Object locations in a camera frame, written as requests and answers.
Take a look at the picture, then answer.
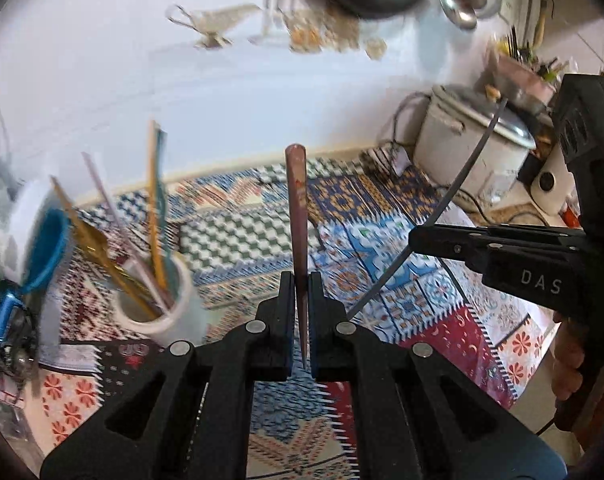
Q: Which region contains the sauce boat wall decal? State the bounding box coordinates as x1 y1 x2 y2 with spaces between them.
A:
166 2 260 50

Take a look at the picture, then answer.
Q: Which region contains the brown wooden utensil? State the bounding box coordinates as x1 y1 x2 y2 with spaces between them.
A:
284 144 313 368

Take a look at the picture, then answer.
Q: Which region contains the steel ladle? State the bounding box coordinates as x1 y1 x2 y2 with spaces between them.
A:
439 0 478 30

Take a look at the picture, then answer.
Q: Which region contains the thin grey metal utensil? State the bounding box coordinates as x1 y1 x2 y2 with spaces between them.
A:
346 99 509 322

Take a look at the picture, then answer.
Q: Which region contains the pink stick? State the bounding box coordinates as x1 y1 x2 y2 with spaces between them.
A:
81 151 170 311

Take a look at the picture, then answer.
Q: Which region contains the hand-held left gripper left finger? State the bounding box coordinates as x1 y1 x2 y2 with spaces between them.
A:
39 270 296 480

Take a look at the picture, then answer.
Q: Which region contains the white cup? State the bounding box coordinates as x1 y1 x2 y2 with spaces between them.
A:
113 252 205 347

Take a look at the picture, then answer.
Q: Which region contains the blue mug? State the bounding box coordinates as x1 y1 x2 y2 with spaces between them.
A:
19 207 70 293

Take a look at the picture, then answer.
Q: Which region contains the yellow chopstick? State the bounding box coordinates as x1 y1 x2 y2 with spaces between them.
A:
147 120 169 286

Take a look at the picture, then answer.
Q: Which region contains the white small appliance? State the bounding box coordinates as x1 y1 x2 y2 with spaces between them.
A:
529 152 575 216

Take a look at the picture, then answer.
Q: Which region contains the black power cable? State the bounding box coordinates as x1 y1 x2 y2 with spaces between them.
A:
379 92 493 221

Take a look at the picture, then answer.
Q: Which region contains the person's right hand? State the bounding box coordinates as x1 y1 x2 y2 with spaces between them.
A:
552 310 591 403

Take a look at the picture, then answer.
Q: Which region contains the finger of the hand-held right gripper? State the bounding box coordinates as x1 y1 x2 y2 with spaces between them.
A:
409 225 585 250
411 243 488 276

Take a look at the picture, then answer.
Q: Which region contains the white plastic container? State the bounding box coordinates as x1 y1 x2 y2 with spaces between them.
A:
2 175 58 281

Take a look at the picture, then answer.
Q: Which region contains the white rice cooker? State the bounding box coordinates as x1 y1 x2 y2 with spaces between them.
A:
413 84 538 203

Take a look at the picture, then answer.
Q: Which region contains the blue metal clip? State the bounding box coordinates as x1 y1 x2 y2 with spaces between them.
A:
0 287 23 346

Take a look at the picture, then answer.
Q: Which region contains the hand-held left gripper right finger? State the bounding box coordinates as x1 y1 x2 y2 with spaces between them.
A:
309 270 568 480

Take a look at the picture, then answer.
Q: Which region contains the patterned tablecloth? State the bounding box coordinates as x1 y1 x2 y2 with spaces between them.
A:
32 152 548 480

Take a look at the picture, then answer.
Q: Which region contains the pink utensil basket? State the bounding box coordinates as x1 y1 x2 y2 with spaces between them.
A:
487 25 568 111

